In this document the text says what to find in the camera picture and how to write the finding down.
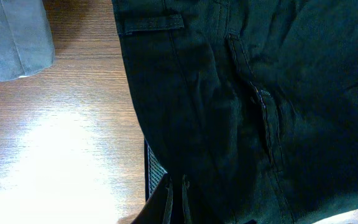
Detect grey folded garment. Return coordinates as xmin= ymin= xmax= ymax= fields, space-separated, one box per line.
xmin=0 ymin=0 xmax=55 ymax=82

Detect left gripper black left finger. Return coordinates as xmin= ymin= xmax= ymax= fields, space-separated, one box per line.
xmin=131 ymin=174 xmax=173 ymax=224

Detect black shorts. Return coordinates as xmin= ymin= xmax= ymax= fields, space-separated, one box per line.
xmin=113 ymin=0 xmax=358 ymax=223

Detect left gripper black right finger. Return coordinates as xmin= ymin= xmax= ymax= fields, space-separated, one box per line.
xmin=181 ymin=175 xmax=193 ymax=224

